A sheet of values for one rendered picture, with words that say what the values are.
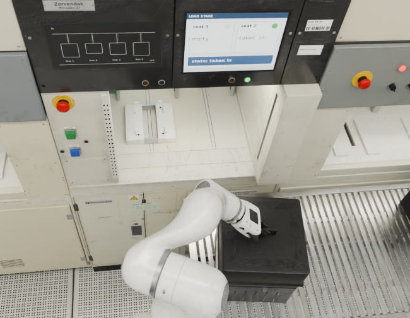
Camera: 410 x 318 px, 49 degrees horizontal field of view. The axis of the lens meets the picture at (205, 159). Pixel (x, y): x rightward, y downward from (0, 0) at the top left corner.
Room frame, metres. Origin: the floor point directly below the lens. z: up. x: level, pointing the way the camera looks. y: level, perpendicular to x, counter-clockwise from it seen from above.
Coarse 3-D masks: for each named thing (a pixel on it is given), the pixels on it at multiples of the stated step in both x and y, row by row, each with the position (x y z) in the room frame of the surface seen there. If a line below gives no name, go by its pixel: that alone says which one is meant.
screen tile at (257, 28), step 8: (240, 24) 1.04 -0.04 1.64; (248, 24) 1.05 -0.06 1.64; (256, 24) 1.06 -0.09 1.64; (264, 24) 1.06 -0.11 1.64; (280, 24) 1.07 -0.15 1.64; (240, 32) 1.05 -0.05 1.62; (248, 32) 1.05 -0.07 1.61; (256, 32) 1.06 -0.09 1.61; (264, 32) 1.06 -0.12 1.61; (272, 32) 1.07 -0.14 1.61; (272, 40) 1.07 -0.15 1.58; (240, 48) 1.05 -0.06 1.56; (248, 48) 1.05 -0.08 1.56; (256, 48) 1.06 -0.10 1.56; (264, 48) 1.07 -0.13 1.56; (272, 48) 1.07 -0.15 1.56
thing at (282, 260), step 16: (272, 208) 0.83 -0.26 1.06; (288, 208) 0.84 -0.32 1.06; (224, 224) 0.74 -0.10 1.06; (272, 224) 0.77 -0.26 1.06; (288, 224) 0.78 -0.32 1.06; (224, 240) 0.68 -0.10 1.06; (240, 240) 0.69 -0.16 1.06; (256, 240) 0.70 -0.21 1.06; (272, 240) 0.70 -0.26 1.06; (288, 240) 0.71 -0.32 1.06; (304, 240) 0.72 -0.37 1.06; (224, 256) 0.62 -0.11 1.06; (240, 256) 0.63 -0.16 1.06; (256, 256) 0.64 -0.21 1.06; (272, 256) 0.65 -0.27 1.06; (288, 256) 0.66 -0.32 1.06; (304, 256) 0.66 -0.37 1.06; (224, 272) 0.58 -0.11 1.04; (240, 272) 0.58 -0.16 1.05; (256, 272) 0.59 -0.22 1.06; (272, 272) 0.59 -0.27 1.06; (288, 272) 0.60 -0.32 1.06; (304, 272) 0.61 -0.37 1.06
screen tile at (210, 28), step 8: (192, 24) 1.01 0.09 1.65; (200, 24) 1.02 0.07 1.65; (208, 24) 1.02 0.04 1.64; (216, 24) 1.03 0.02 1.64; (232, 24) 1.04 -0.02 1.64; (192, 32) 1.01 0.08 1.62; (200, 32) 1.02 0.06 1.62; (208, 32) 1.02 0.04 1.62; (216, 32) 1.03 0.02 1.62; (224, 32) 1.03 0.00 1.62; (232, 32) 1.04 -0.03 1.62; (224, 40) 1.03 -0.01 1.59; (192, 48) 1.01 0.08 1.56; (200, 48) 1.02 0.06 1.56; (208, 48) 1.02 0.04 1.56; (216, 48) 1.03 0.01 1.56; (224, 48) 1.04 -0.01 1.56
